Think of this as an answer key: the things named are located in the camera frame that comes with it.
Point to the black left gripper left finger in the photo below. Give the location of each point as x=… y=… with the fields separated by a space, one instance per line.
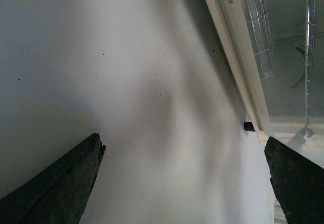
x=60 y=193

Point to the metal oven wire rack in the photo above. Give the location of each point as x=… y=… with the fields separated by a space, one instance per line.
x=284 y=36

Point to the cream Toshiba toaster oven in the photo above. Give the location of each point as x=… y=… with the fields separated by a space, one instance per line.
x=229 y=20

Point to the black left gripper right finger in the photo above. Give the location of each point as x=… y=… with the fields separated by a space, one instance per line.
x=297 y=183

